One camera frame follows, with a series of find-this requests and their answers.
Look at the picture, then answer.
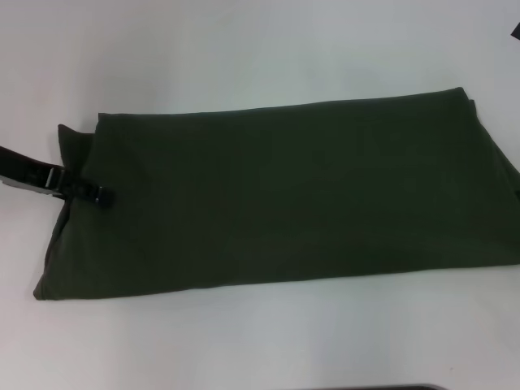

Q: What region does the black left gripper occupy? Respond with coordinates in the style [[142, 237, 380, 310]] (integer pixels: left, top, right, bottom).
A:
[[0, 145, 116, 210]]

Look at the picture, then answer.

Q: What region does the dark green FREE T-shirt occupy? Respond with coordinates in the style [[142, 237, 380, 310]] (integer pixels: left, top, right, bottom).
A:
[[32, 85, 520, 304]]

